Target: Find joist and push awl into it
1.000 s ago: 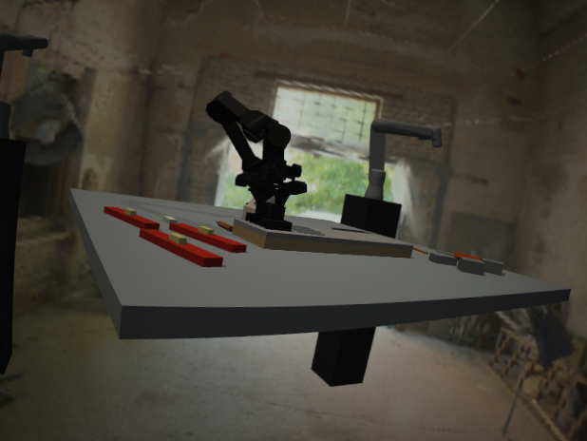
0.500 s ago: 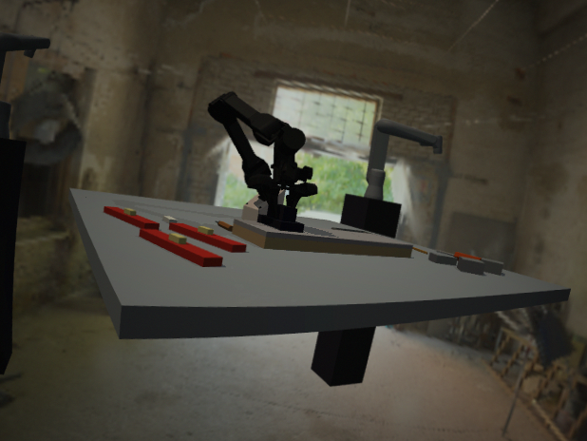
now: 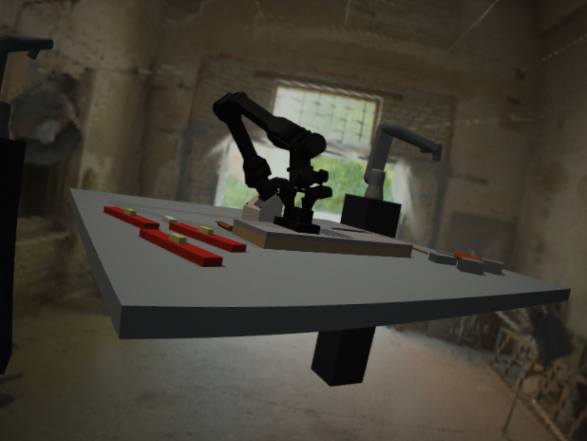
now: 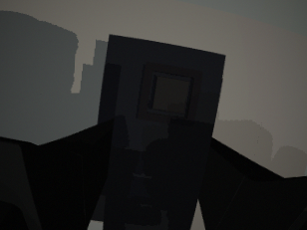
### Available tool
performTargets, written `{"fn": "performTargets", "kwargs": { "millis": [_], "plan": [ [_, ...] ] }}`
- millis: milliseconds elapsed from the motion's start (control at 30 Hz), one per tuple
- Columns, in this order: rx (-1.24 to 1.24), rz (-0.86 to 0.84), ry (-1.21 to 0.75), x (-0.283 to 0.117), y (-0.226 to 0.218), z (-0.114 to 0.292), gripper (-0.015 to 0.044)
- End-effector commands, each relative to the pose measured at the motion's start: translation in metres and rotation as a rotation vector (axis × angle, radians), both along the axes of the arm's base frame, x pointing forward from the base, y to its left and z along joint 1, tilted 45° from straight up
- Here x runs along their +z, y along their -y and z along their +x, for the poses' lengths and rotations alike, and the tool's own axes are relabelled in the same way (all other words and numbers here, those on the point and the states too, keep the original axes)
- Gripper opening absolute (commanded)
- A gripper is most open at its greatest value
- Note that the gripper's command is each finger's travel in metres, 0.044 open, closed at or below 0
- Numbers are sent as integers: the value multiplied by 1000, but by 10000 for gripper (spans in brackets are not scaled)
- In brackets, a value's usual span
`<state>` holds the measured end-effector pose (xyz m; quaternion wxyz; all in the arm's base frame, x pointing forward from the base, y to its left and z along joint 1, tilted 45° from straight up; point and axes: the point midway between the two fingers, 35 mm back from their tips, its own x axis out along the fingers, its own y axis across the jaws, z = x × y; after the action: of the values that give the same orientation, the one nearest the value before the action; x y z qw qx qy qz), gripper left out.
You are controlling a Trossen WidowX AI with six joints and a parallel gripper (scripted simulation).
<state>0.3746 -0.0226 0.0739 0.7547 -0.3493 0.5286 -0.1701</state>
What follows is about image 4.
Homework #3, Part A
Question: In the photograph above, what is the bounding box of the beige rectangular panel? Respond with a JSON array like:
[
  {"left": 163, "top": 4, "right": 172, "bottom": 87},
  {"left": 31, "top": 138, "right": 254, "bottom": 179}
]
[{"left": 0, "top": 0, "right": 307, "bottom": 178}]

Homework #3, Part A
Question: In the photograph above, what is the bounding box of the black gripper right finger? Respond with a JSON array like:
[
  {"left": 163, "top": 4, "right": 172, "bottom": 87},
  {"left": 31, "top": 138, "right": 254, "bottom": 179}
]
[{"left": 197, "top": 138, "right": 307, "bottom": 230}]

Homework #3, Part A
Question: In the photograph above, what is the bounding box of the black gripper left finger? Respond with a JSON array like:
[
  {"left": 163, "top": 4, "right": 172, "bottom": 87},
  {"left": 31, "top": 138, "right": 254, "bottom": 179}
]
[{"left": 0, "top": 118, "right": 114, "bottom": 230}]

